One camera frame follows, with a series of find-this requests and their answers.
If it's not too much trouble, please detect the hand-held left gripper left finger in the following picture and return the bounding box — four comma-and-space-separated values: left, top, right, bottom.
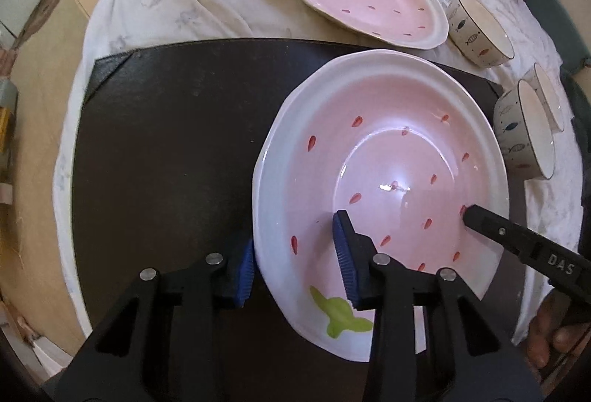
44, 238, 257, 402

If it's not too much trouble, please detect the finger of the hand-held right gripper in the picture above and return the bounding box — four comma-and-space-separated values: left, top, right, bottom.
463, 205, 539, 267

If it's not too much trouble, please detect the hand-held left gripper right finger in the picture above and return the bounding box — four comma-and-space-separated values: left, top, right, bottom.
332, 210, 543, 402

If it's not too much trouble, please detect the fish print ceramic bowl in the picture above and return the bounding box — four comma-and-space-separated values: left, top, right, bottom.
522, 62, 566, 135
447, 0, 515, 68
493, 79, 557, 180

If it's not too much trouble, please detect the person's right hand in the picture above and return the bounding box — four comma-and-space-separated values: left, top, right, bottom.
526, 286, 586, 379

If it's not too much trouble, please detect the dark brown mat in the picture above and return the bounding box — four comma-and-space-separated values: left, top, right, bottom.
69, 37, 527, 402

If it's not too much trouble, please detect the dark green cloth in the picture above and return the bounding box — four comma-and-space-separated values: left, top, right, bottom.
561, 70, 591, 130

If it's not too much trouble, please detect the yellow wooden frame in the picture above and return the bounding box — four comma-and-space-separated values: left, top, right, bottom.
0, 107, 17, 154

